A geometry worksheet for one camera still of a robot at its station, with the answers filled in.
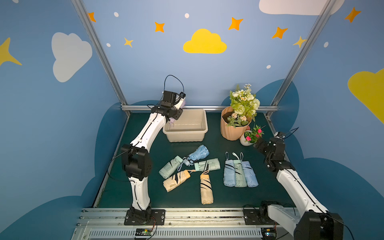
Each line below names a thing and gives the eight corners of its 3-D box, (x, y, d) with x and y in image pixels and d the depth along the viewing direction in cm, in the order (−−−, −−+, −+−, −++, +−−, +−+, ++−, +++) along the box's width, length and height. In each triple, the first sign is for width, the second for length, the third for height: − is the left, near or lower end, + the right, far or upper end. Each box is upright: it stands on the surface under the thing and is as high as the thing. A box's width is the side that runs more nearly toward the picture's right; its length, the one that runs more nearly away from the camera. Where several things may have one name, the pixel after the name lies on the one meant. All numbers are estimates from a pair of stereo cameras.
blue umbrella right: (246, 187, 85) (247, 185, 83) (239, 154, 99) (240, 152, 97) (257, 187, 85) (259, 185, 83) (249, 154, 99) (250, 152, 97)
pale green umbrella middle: (235, 187, 85) (236, 186, 83) (229, 154, 99) (230, 152, 97) (246, 187, 85) (247, 186, 83) (239, 154, 99) (240, 152, 97)
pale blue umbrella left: (223, 186, 86) (224, 184, 83) (223, 154, 99) (224, 151, 96) (234, 187, 86) (235, 185, 83) (232, 155, 99) (233, 152, 96)
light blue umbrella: (189, 170, 92) (189, 167, 88) (182, 162, 95) (182, 159, 91) (209, 154, 99) (210, 151, 95) (202, 147, 102) (203, 144, 98)
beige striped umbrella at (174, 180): (166, 193, 83) (165, 191, 81) (161, 183, 86) (160, 181, 84) (190, 177, 89) (190, 175, 87) (185, 168, 92) (185, 166, 90)
